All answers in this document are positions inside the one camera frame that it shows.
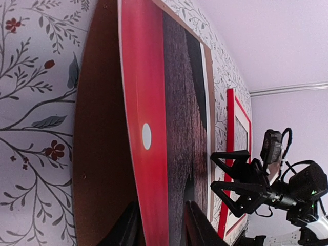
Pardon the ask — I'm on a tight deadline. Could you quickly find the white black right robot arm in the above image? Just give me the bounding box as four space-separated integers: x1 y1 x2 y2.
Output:
211 150 327 245

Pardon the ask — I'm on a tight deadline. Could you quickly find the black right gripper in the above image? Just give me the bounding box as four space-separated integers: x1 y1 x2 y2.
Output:
210 150 297 217

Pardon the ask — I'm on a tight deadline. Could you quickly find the right aluminium corner post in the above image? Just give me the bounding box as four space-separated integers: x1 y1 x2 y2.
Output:
249 81 327 97

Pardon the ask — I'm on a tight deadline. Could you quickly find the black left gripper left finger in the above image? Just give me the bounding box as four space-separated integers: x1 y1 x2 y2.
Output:
97 201 141 246

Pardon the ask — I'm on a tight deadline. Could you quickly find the red grey photo print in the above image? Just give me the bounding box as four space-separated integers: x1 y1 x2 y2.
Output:
118 1 211 245

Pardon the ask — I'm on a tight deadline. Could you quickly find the brown backing board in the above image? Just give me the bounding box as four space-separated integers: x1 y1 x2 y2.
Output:
73 1 215 245

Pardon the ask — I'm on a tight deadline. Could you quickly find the red wooden picture frame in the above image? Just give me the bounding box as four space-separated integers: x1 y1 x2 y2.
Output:
218 89 252 245

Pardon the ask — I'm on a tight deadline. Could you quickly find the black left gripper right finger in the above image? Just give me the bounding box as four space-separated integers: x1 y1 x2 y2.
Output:
184 201 228 246

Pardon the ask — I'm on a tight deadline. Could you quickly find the floral patterned table mat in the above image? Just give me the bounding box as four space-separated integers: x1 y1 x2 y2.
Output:
1 1 252 245

